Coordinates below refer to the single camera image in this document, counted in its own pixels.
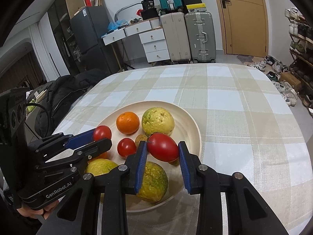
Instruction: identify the beige suitcase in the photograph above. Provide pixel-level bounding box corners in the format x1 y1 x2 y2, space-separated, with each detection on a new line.
160 12 192 64

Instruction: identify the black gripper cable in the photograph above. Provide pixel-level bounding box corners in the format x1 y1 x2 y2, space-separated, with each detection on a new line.
26 104 53 136

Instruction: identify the beige checkered tablecloth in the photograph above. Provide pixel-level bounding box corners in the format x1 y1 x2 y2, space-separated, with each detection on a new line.
51 63 310 235

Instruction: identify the round red tomato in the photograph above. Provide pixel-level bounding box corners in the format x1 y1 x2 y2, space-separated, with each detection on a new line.
117 138 137 158
93 125 112 142

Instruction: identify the person's left forearm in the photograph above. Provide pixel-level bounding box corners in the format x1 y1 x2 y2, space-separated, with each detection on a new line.
0 208 42 235

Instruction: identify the grey curved metal hoop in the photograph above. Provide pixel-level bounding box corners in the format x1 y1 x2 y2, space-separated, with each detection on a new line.
114 4 143 21

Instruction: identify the blue plastic bag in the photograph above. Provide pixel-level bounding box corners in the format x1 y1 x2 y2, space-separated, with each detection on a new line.
108 19 125 31

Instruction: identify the wooden shoe rack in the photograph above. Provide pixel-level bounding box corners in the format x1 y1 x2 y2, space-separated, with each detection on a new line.
289 22 313 103

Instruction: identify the dark grey refrigerator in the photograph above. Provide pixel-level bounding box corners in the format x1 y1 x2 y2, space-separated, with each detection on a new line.
70 6 120 75

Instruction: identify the tall dark glass cabinet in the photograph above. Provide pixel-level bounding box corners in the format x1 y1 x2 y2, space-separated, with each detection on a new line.
48 0 85 76

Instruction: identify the small wrinkled yellow fruit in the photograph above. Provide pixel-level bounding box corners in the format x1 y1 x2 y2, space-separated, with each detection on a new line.
84 158 119 203

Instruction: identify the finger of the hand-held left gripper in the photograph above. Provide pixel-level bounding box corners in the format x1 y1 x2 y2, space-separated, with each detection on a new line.
36 138 113 170
28 128 98 162

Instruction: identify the black storage box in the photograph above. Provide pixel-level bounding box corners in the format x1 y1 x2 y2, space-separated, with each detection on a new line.
141 8 160 20

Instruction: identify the row of colourful shoes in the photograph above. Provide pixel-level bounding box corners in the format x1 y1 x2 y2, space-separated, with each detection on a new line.
284 7 313 54

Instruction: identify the white desk with drawers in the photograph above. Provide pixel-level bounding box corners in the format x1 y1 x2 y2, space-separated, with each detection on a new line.
102 17 170 66

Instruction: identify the black puffer jacket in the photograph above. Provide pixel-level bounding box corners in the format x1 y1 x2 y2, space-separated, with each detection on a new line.
34 69 108 137

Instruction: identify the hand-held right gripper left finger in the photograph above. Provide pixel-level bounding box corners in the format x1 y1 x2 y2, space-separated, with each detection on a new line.
36 141 149 235

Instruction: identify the large wrinkled yellow fruit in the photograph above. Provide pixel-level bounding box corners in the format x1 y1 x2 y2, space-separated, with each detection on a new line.
136 161 169 202

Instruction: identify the cream round plate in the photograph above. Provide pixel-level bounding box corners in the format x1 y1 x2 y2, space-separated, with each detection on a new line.
96 101 201 213

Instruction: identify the smooth yellow fruit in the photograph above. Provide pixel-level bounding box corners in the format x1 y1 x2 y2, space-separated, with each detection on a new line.
141 107 175 136

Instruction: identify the silver suitcase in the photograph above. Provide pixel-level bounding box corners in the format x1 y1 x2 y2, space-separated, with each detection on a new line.
184 11 217 63

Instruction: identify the oval red tomato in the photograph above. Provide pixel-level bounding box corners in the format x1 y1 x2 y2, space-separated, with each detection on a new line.
147 132 180 162

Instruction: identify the wooden door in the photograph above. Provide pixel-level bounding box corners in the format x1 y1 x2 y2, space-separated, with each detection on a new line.
211 0 268 55

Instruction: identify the person's left hand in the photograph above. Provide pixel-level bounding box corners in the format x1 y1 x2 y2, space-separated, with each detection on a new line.
17 199 60 219

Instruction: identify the pile of white sneakers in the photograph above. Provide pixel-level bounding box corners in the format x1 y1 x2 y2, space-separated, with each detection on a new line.
247 55 300 107

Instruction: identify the yellow and black shoe box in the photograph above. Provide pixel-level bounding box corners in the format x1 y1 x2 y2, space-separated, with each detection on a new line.
183 3 206 14

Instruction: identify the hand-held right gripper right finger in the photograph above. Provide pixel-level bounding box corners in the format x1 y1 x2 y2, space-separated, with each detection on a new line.
178 141 289 235

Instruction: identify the brown cardboard carton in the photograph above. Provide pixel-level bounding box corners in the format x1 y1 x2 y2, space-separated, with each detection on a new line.
279 72 302 91

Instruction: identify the green mug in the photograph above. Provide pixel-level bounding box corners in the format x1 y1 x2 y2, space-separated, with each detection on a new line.
26 99 37 113

